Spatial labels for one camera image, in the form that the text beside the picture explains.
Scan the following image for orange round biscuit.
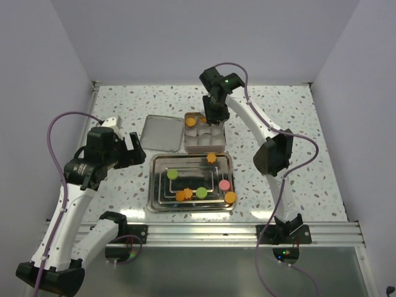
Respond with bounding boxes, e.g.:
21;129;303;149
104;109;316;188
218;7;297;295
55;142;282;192
224;191;237;204
185;117;197;128
175;191;186;202

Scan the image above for silver tin lid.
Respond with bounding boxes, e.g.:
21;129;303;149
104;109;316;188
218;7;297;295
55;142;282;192
140;114;183;152

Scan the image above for metal tongs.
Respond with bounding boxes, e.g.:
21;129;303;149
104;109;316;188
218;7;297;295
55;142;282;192
198;110;224;129

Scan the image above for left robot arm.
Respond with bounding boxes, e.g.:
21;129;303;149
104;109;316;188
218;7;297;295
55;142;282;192
15;127;146;296

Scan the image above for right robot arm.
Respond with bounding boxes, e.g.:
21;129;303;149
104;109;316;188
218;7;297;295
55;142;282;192
199;67;303;244

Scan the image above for cookie tin with paper cups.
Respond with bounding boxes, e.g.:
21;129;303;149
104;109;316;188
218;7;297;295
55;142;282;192
183;112;226;153

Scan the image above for green round cookie left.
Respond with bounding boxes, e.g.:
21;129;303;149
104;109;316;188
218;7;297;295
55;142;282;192
166;169;178;180

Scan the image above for green round cookie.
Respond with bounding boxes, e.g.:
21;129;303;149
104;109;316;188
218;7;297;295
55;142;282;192
166;169;178;180
196;187;208;199

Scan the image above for steel serving tray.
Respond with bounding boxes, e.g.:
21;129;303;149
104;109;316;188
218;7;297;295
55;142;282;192
148;153;235;212

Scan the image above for orange flower cookie top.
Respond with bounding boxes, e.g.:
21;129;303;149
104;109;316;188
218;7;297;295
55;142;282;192
207;153;217;164

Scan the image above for orange flower cookie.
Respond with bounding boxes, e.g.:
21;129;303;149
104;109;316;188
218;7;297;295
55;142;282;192
207;153;217;164
183;188;194;200

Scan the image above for orange round biscuit bottom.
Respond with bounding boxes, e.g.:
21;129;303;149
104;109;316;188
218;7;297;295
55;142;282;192
175;191;186;202

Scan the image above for orange flower cookie bottom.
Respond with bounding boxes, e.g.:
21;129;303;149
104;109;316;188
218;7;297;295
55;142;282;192
183;188;194;200

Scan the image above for green round cookie centre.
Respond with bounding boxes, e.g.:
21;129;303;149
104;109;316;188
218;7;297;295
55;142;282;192
196;187;208;199

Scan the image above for pink round cookie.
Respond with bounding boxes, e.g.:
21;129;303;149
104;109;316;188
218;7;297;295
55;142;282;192
218;179;231;191

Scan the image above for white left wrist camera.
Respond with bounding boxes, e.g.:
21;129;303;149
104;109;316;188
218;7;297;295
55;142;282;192
100;116;122;132

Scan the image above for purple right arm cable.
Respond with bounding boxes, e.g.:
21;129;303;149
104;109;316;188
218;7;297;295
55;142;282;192
215;62;319;297

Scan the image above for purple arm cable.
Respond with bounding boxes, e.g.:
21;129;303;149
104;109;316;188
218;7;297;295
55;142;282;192
215;62;319;297
32;111;105;297

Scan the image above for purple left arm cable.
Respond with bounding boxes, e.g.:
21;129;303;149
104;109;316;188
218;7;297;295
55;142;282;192
32;111;105;297

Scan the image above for left black mounting bracket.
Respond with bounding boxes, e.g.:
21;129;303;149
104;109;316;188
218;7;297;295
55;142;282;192
123;225;148;247

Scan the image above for black mounting bracket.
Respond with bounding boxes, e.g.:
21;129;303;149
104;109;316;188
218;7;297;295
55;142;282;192
259;224;312;245
123;225;148;247

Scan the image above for aluminium front rail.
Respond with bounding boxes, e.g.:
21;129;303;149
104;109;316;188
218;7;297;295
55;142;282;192
128;222;365;248

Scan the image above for right black mounting bracket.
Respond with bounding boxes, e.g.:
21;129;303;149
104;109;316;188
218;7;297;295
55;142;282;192
259;224;312;245

